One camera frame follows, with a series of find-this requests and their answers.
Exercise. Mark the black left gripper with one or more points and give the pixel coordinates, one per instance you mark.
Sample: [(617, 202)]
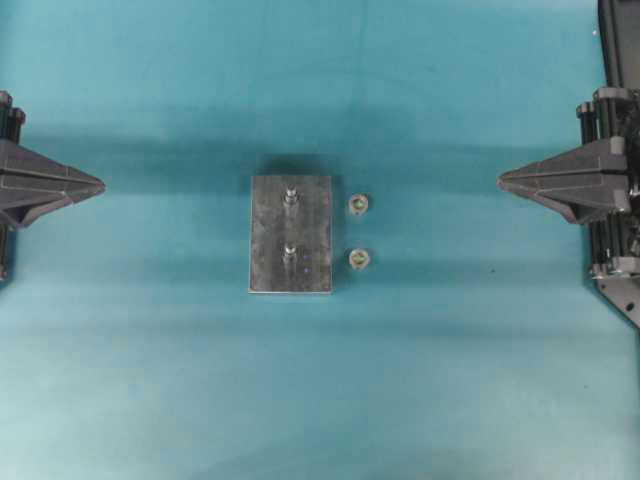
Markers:
[(36, 185)]

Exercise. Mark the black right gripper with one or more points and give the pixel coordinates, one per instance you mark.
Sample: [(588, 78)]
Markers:
[(612, 120)]

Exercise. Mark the steel washer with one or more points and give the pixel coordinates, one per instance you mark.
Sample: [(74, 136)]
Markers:
[(358, 204), (359, 259)]

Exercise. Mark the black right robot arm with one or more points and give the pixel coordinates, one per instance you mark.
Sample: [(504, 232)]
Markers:
[(619, 32)]

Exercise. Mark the far steel shaft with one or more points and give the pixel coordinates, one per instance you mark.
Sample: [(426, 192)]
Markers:
[(291, 202)]

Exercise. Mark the steel shaft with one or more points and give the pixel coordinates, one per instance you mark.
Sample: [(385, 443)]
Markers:
[(291, 202), (290, 259)]

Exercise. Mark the near steel shaft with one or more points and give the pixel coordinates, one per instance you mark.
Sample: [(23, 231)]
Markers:
[(290, 259)]

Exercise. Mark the grey metal base block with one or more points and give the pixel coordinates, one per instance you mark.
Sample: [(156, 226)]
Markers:
[(311, 232)]

